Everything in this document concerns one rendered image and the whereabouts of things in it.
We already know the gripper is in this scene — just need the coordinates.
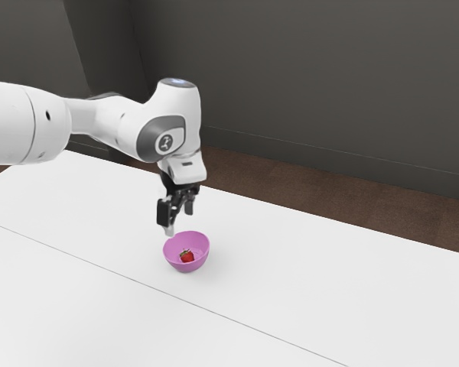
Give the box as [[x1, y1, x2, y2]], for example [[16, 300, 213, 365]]
[[155, 172, 200, 237]]

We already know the pink bowl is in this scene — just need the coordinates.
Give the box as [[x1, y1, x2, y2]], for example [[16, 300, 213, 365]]
[[162, 230, 210, 274]]

